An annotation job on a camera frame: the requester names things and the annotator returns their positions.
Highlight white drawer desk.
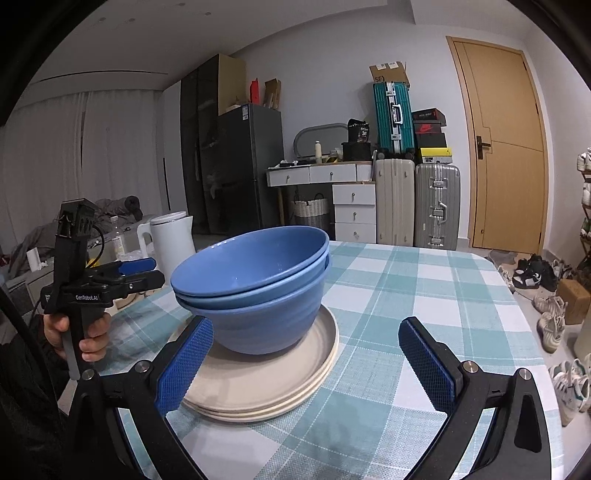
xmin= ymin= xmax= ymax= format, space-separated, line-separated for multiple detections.
xmin=266 ymin=161 xmax=377 ymax=244

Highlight cardboard box on suitcase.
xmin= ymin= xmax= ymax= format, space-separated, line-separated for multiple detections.
xmin=370 ymin=61 xmax=410 ymax=87

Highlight white electric kettle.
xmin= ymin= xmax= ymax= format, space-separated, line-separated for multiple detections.
xmin=136 ymin=211 xmax=195 ymax=282

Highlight beige suitcase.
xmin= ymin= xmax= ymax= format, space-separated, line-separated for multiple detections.
xmin=375 ymin=159 xmax=415 ymax=247

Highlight grey oval mirror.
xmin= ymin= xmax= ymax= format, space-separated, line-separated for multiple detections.
xmin=294 ymin=123 xmax=349 ymax=159

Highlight black refrigerator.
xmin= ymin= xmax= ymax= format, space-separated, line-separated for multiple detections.
xmin=201 ymin=104 xmax=284 ymax=236

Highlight teal checked tablecloth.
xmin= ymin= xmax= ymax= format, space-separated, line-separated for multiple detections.
xmin=98 ymin=239 xmax=565 ymax=480

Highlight blue bowl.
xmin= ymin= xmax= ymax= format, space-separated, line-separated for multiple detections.
xmin=176 ymin=270 xmax=328 ymax=355
xmin=175 ymin=249 xmax=331 ymax=310
xmin=170 ymin=225 xmax=329 ymax=298

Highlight teal upright suitcase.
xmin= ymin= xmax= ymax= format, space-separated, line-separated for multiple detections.
xmin=373 ymin=82 xmax=415 ymax=154

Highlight small brown cardboard box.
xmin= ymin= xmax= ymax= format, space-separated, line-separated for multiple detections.
xmin=557 ymin=279 xmax=590 ymax=325

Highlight person's left hand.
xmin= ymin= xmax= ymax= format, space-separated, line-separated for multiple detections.
xmin=43 ymin=312 xmax=111 ymax=362

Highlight beige plate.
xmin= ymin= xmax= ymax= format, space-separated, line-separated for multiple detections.
xmin=181 ymin=313 xmax=341 ymax=424
xmin=193 ymin=303 xmax=341 ymax=407

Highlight wooden shoe rack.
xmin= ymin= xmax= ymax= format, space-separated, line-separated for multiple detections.
xmin=576 ymin=148 xmax=591 ymax=263

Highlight black white sneakers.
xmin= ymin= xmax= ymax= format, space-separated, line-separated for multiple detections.
xmin=512 ymin=254 xmax=559 ymax=292

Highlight woven laundry basket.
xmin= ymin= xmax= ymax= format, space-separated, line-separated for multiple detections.
xmin=290 ymin=194 xmax=331 ymax=232

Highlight silver suitcase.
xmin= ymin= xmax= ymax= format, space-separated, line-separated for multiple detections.
xmin=414 ymin=163 xmax=461 ymax=251

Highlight blue bowl front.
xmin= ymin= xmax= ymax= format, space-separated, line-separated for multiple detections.
xmin=170 ymin=225 xmax=329 ymax=298

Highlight dark tall cabinet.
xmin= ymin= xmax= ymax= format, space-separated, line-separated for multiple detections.
xmin=180 ymin=54 xmax=246 ymax=234

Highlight wooden door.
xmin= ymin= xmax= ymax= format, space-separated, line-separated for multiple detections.
xmin=448 ymin=37 xmax=549 ymax=253

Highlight stacked shoe boxes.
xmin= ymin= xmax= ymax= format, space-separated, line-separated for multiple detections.
xmin=412 ymin=108 xmax=453 ymax=164

